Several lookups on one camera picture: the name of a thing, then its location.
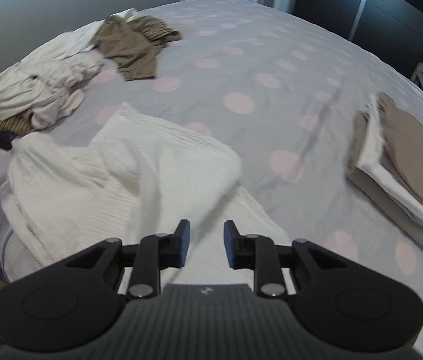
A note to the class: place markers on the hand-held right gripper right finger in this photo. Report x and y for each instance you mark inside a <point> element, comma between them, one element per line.
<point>229,245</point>

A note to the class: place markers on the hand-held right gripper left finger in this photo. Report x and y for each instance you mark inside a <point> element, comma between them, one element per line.
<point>184,242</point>

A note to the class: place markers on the white muslin cloth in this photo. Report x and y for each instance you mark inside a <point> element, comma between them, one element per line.
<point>121,180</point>

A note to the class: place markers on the striped brown garment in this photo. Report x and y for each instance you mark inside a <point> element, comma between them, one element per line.
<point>129,45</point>
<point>14,123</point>

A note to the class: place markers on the cream garment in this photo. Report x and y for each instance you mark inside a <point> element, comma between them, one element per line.
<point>39,90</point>

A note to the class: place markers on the white ribbed garment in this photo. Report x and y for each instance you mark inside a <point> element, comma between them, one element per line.
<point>78,41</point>

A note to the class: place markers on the polka-dot bed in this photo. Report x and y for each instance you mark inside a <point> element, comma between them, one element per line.
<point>271,101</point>

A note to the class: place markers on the folded grey-brown garment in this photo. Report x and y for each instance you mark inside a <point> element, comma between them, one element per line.
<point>359,138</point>

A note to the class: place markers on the folded white garment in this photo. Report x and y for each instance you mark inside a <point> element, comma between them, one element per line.
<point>374,157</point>

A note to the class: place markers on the folded taupe garment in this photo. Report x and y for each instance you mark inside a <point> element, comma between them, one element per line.
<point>414,150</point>

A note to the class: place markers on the dark sliding wardrobe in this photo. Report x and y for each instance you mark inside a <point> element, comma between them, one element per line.
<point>346,3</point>

